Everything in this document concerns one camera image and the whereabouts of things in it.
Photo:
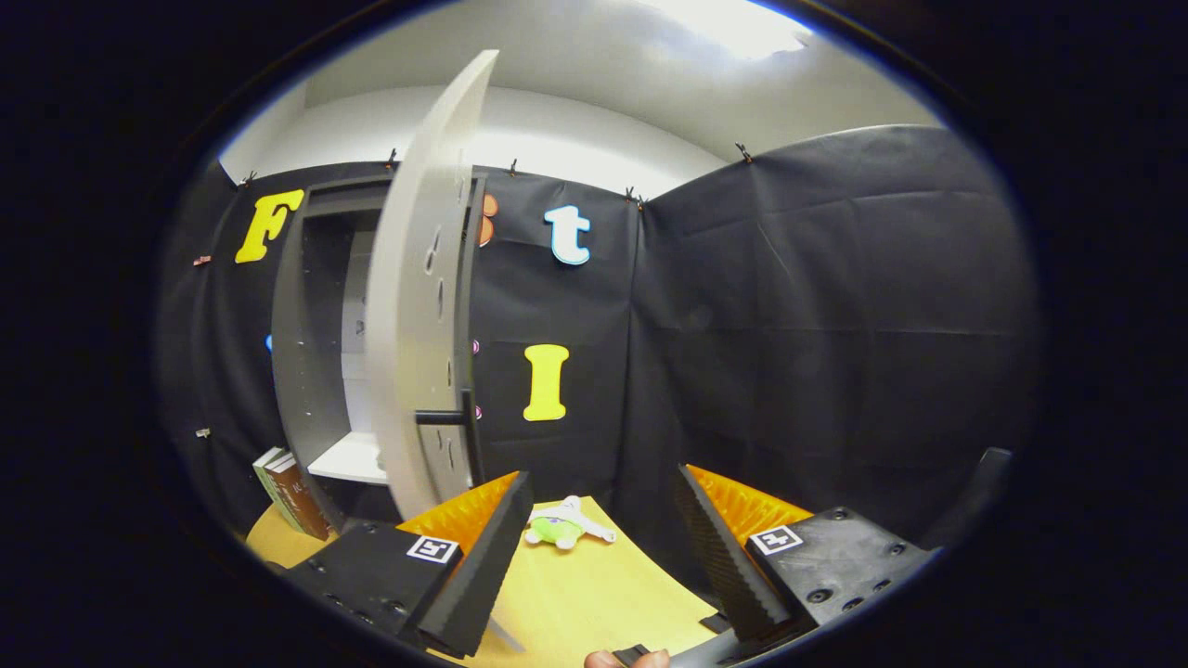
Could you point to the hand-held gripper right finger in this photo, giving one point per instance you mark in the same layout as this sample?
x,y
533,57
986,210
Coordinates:
x,y
719,557

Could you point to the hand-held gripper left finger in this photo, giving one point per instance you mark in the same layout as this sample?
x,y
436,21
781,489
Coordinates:
x,y
483,575

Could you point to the pink green plush toy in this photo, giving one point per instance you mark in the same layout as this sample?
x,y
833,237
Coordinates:
x,y
557,529

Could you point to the brown book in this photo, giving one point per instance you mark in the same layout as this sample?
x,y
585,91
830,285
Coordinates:
x,y
311,510
290,492

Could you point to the black backdrop cloth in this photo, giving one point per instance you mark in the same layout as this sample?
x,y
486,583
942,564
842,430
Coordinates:
x,y
789,325

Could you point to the dark grey cabinet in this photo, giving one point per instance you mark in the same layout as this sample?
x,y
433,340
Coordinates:
x,y
320,306

